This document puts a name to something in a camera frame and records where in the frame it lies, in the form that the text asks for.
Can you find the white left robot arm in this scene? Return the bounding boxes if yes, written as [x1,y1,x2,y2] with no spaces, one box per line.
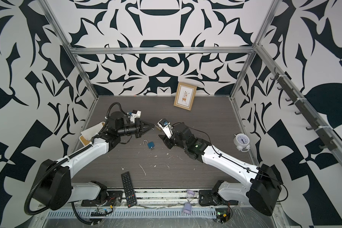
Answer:
[24,111,154,215]

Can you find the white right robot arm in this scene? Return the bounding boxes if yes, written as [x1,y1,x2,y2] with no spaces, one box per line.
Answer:
[157,119,283,216]

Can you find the blue padlock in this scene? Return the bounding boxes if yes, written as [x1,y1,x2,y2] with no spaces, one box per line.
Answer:
[143,140,155,150]

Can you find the white alarm clock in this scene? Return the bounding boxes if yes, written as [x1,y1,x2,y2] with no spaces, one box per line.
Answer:
[234,133,250,153]

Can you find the black remote control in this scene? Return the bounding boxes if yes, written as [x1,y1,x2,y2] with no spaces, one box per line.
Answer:
[121,172,137,208]

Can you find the purple hourglass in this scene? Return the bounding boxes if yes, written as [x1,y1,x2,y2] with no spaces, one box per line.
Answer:
[182,190,195,215]

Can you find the left circuit board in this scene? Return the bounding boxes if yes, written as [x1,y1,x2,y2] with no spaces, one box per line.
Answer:
[91,206,114,217]

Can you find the circuit board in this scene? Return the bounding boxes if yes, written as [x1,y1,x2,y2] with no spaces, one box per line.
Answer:
[91,206,114,217]
[214,207,233,224]

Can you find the right circuit board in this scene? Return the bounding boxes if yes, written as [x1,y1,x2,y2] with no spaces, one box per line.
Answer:
[214,207,233,224]

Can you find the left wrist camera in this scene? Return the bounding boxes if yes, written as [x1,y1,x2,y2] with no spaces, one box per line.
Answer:
[127,110,142,124]

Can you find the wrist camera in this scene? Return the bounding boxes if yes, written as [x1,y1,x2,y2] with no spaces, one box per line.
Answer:
[157,119,173,139]
[127,110,142,124]

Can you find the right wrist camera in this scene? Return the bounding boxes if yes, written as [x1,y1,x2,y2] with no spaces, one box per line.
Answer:
[157,119,173,139]

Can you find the gold picture frame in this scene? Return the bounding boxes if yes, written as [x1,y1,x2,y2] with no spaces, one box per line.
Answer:
[174,82,197,111]

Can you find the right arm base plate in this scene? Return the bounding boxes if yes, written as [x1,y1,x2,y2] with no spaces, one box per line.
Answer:
[199,190,239,207]

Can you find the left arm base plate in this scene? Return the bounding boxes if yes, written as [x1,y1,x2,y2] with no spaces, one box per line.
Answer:
[81,191,123,207]

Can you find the black corrugated cable conduit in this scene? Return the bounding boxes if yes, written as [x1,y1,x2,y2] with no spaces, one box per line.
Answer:
[24,102,129,226]

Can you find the white slotted cable duct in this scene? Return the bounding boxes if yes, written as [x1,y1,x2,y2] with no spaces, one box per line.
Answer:
[47,207,217,219]

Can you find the grey wall hook rack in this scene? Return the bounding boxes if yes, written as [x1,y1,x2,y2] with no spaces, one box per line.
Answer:
[271,72,338,151]

